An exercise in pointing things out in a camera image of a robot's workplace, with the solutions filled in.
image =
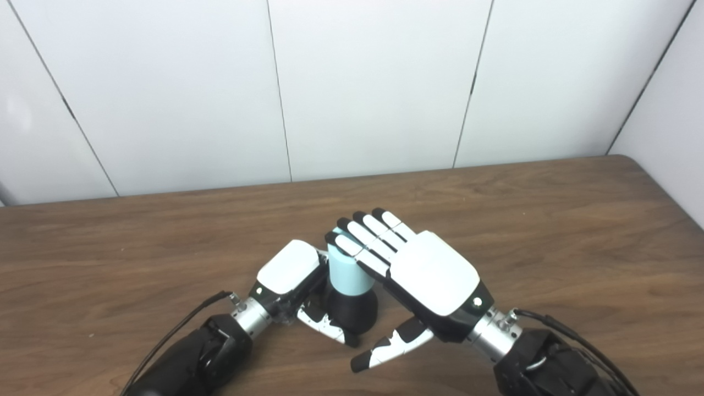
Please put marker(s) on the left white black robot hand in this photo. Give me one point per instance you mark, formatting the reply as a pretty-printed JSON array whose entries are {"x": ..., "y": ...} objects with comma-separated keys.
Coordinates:
[{"x": 289, "y": 269}]

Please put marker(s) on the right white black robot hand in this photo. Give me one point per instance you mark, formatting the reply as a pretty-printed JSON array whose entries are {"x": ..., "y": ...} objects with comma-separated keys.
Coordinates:
[{"x": 434, "y": 275}]

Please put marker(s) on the black funnel-shaped nozzle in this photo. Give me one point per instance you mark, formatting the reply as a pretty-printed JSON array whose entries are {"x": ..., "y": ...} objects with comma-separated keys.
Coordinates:
[{"x": 355, "y": 313}]

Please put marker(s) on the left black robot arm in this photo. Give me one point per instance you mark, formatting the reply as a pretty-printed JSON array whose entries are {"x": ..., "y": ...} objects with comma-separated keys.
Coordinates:
[{"x": 198, "y": 357}]

